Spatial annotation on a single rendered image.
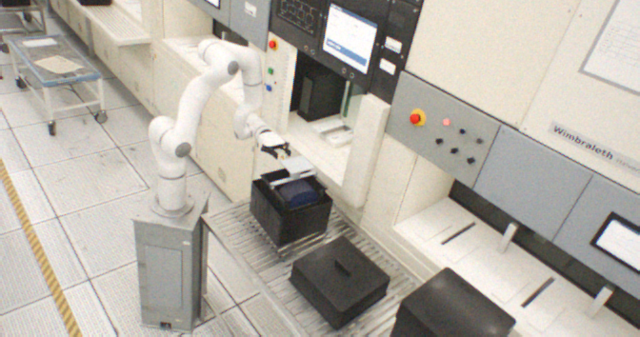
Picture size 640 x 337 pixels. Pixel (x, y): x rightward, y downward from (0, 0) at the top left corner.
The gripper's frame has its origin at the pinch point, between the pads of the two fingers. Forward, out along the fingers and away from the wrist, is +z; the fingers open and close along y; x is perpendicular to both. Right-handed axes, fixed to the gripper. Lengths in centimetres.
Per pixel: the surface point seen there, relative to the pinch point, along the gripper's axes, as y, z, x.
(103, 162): 43, -168, -108
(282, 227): 12.3, 26.0, -18.5
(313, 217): -3.9, 26.0, -18.4
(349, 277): 2, 60, -19
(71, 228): 77, -104, -108
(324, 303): 15, 63, -23
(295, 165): 1.2, 13.1, 2.8
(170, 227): 49, -6, -33
